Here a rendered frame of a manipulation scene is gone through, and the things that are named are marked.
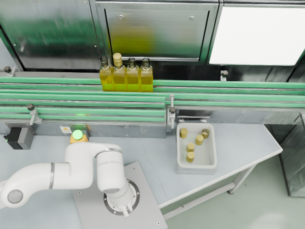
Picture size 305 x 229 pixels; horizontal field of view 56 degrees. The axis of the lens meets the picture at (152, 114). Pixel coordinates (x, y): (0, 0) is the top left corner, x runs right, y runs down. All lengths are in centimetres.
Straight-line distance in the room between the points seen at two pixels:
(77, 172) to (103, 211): 36
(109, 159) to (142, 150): 41
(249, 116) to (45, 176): 97
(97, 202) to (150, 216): 24
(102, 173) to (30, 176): 22
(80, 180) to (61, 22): 69
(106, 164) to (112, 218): 34
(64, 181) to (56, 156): 49
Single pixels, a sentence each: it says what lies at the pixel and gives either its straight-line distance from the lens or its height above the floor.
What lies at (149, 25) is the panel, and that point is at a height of 121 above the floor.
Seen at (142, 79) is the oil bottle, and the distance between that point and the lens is 123.
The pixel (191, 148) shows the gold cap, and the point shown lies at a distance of 132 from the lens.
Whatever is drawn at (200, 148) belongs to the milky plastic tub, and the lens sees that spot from 138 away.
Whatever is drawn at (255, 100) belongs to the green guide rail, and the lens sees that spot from 139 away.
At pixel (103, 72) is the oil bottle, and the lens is 122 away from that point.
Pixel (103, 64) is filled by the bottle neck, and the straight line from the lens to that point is 120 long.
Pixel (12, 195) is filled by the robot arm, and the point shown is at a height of 120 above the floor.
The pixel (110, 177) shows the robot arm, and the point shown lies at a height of 109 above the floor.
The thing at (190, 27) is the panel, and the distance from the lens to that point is 123.
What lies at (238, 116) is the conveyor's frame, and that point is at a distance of 145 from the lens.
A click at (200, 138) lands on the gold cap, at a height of 81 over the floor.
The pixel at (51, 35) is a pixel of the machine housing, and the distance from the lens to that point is 140.
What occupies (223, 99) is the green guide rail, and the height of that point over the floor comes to 93.
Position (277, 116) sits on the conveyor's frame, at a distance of 151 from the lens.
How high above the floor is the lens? 200
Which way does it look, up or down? 58 degrees down
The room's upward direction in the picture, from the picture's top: straight up
